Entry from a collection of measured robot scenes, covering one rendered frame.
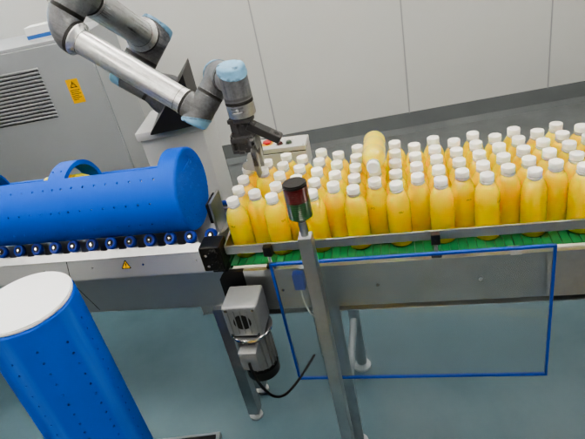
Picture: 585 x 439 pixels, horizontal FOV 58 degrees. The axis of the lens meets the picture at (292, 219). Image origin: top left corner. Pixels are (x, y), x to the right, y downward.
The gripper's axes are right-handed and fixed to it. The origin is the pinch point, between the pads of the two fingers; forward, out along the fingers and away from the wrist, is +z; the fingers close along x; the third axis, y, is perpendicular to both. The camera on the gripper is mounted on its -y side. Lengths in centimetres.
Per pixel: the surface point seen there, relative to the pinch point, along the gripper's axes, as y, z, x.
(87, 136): 145, 25, -127
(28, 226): 80, 2, 20
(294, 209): -19.5, -9.8, 44.6
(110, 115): 126, 15, -130
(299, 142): -10.1, 0.4, -21.3
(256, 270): 0.9, 20.6, 28.4
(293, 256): -10.4, 20.3, 22.7
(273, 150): -0.4, 1.1, -18.6
